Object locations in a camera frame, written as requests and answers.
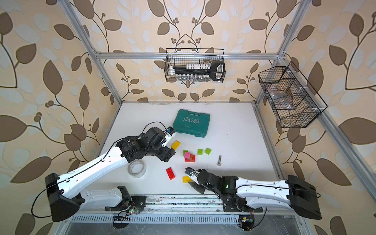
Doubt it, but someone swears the clear tape roll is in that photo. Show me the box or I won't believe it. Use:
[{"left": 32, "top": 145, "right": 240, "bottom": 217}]
[{"left": 127, "top": 160, "right": 146, "bottom": 179}]

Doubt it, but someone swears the red lego brick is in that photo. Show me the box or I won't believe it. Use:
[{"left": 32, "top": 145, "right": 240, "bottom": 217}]
[
  {"left": 165, "top": 167, "right": 176, "bottom": 180},
  {"left": 185, "top": 155, "right": 196, "bottom": 163}
]

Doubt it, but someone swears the yellow lego brick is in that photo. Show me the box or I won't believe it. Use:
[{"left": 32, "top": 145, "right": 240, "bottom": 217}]
[
  {"left": 183, "top": 176, "right": 193, "bottom": 184},
  {"left": 171, "top": 141, "right": 181, "bottom": 150}
]

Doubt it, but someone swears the right wire basket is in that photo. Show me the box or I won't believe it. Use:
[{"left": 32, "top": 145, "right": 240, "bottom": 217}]
[{"left": 258, "top": 62, "right": 328, "bottom": 128}]

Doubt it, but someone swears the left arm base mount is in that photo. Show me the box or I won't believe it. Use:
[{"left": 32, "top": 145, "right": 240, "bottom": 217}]
[{"left": 105, "top": 195, "right": 147, "bottom": 213}]

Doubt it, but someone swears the black socket set rail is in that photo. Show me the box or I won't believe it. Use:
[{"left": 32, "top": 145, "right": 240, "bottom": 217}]
[{"left": 168, "top": 61, "right": 226, "bottom": 81}]

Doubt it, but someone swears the steel hex bolt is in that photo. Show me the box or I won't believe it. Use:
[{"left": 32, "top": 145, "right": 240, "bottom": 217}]
[{"left": 216, "top": 155, "right": 222, "bottom": 166}]

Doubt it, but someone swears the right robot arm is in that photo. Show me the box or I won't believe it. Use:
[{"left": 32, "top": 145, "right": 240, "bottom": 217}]
[{"left": 185, "top": 167, "right": 322, "bottom": 220}]

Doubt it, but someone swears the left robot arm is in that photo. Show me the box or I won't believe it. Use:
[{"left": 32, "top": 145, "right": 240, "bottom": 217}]
[{"left": 45, "top": 127, "right": 175, "bottom": 222}]

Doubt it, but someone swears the wire basket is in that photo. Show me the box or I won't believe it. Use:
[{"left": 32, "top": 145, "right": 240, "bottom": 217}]
[
  {"left": 164, "top": 48, "right": 226, "bottom": 83},
  {"left": 258, "top": 62, "right": 328, "bottom": 128}
]

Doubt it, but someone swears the back wire basket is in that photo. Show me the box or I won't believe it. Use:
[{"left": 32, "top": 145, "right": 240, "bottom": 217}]
[{"left": 164, "top": 48, "right": 226, "bottom": 83}]

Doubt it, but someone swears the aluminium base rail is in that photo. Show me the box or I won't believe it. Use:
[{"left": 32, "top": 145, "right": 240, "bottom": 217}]
[{"left": 63, "top": 193, "right": 306, "bottom": 215}]

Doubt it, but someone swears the green tool case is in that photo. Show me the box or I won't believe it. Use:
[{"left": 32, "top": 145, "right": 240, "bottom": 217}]
[{"left": 172, "top": 109, "right": 210, "bottom": 138}]

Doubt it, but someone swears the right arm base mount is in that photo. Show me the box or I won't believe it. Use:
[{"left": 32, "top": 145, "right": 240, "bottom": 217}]
[{"left": 220, "top": 194, "right": 263, "bottom": 212}]

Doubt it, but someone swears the clear plastic bag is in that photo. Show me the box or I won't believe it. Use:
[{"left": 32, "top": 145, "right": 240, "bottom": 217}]
[{"left": 268, "top": 86, "right": 293, "bottom": 110}]

